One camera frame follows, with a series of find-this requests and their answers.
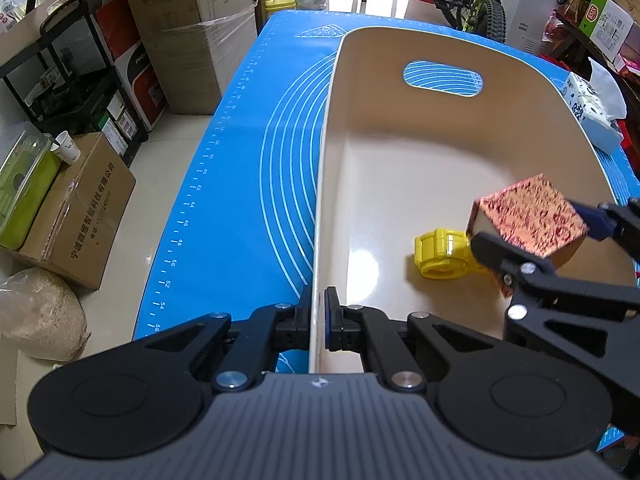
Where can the yellow plastic jug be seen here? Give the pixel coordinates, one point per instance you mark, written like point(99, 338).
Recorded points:
point(277, 1)

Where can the dark wooden shelf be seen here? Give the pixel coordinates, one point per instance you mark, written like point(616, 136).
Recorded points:
point(600, 55)

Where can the red patterned box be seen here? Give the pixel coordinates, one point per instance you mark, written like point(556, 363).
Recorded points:
point(525, 210)

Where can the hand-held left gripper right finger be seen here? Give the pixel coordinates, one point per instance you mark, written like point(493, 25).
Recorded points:
point(331, 320)

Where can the blue silicone mat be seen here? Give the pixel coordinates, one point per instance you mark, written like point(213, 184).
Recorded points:
point(280, 110)

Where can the brown printed cardboard box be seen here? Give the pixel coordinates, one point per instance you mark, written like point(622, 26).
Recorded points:
point(80, 215)

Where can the plastic wrapped cardboard box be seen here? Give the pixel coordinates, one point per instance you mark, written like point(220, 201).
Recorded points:
point(205, 65)

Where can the green white printed box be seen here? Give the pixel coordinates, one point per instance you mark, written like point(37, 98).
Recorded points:
point(607, 22)

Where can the white tissue box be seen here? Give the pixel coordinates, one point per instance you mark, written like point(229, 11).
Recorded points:
point(590, 115)

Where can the amber drink bottle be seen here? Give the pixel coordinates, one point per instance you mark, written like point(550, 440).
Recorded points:
point(576, 2)

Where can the green black bicycle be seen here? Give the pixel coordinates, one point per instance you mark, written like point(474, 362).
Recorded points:
point(475, 0)

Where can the white chest freezer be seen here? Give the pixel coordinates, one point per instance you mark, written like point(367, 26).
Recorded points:
point(530, 15)

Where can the white red printed carton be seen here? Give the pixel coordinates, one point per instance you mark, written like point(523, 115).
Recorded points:
point(142, 90)

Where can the black shelf rack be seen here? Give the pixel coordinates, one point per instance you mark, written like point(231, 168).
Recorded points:
point(65, 25)

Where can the green white small cartons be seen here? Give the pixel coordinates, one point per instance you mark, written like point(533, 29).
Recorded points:
point(117, 125)

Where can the bag of grain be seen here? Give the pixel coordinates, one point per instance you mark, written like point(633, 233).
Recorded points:
point(35, 315)

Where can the beige plastic basket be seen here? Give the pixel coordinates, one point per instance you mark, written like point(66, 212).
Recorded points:
point(400, 160)

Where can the green lidded container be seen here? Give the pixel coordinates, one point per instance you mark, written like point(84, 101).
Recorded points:
point(22, 195)

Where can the paper cup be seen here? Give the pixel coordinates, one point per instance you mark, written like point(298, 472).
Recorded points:
point(67, 149)

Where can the red gift boxes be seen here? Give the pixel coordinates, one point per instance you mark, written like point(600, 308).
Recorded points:
point(631, 145)

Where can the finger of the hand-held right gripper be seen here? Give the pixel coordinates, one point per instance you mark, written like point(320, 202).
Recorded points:
point(592, 221)
point(540, 275)

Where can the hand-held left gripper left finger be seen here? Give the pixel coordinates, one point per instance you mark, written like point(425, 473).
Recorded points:
point(305, 305)

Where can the yellow plastic toy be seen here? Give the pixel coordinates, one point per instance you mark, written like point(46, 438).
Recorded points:
point(440, 255)

